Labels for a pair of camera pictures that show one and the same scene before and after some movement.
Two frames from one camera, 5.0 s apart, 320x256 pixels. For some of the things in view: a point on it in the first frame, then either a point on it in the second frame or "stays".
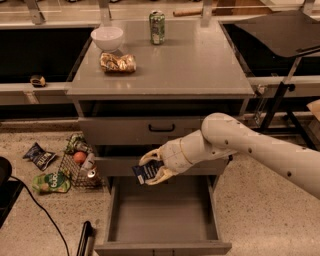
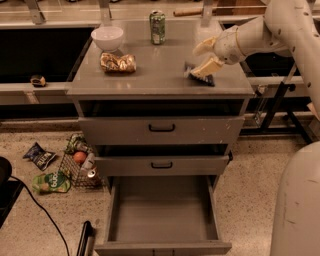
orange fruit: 79,157 stays
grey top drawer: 134,130 stays
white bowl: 107,38 stays
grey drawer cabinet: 137,82 stays
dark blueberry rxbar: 146,171 -> 207,80
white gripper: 172,155 -> 226,47
